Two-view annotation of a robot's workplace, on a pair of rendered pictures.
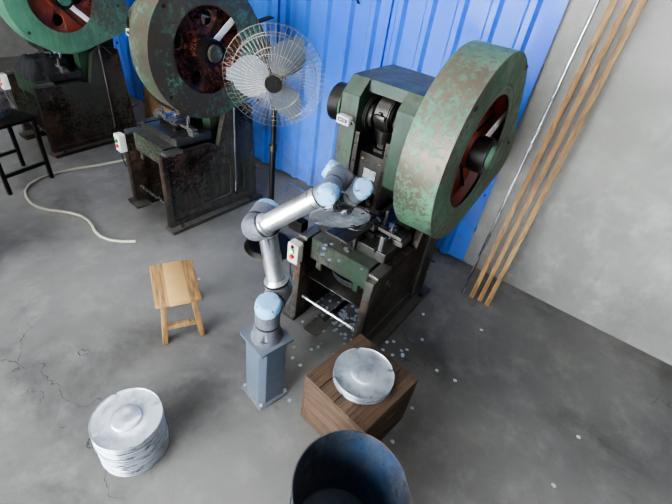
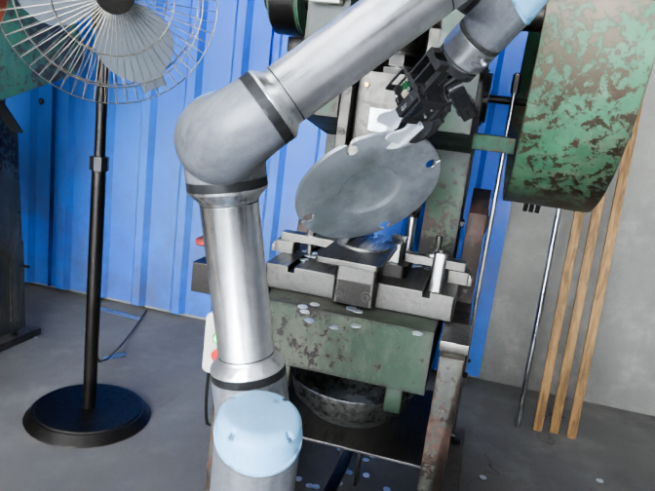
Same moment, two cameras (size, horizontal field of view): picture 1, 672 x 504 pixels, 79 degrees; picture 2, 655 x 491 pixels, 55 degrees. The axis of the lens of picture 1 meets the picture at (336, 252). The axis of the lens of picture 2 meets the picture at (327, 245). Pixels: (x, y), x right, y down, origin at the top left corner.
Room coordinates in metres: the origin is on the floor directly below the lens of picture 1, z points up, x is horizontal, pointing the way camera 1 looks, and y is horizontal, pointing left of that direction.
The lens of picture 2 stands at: (0.52, 0.45, 1.09)
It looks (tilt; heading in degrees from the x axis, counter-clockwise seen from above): 13 degrees down; 342
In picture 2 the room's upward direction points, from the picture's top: 7 degrees clockwise
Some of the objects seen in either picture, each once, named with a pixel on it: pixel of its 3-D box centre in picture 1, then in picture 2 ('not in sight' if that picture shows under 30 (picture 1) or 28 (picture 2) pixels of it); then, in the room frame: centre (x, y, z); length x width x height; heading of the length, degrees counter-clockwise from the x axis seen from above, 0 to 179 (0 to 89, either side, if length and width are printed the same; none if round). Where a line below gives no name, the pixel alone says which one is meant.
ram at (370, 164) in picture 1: (372, 176); (385, 132); (1.93, -0.13, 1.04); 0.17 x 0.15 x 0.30; 148
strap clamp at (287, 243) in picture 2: not in sight; (308, 234); (2.05, 0.00, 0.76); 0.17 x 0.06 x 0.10; 58
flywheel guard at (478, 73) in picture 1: (461, 137); (554, 24); (1.88, -0.49, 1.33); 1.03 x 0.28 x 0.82; 148
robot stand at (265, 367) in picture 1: (265, 364); not in sight; (1.28, 0.26, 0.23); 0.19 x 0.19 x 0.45; 48
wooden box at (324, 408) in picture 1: (356, 398); not in sight; (1.20, -0.22, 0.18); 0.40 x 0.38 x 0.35; 141
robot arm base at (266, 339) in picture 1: (267, 328); not in sight; (1.28, 0.26, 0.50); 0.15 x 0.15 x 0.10
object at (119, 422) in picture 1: (126, 417); not in sight; (0.88, 0.78, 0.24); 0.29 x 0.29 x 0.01
